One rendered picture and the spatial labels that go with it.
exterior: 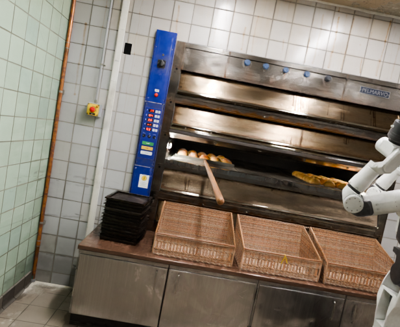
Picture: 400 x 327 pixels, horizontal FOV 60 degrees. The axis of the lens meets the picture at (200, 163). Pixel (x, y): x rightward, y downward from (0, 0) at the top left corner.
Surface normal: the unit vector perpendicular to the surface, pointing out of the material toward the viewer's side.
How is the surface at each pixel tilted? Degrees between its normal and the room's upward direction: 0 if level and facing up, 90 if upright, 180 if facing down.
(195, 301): 90
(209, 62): 91
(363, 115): 69
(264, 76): 90
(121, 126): 90
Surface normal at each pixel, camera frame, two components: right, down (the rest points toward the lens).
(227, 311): 0.02, 0.09
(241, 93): 0.07, -0.25
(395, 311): -0.04, 0.50
